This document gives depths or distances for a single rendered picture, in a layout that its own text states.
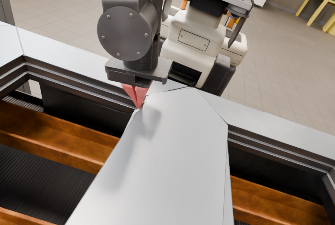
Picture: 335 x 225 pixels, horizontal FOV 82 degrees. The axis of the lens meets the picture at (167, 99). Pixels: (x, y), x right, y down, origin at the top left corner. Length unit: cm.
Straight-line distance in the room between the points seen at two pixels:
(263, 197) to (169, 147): 36
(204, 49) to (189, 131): 50
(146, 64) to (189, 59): 50
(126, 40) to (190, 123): 23
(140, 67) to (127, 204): 19
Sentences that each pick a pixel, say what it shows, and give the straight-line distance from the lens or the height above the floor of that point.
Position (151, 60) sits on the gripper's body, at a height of 97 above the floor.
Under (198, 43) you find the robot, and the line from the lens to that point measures 80.
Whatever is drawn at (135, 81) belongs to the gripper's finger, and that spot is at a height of 94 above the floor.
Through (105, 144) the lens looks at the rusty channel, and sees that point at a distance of 53.
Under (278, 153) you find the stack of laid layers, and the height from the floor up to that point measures 84.
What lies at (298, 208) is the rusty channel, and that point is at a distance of 68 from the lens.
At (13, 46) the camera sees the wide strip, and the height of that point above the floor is 86.
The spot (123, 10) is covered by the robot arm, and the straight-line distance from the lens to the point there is 20.
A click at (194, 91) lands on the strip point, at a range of 47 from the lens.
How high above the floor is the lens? 112
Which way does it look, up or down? 39 degrees down
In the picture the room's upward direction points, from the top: 20 degrees clockwise
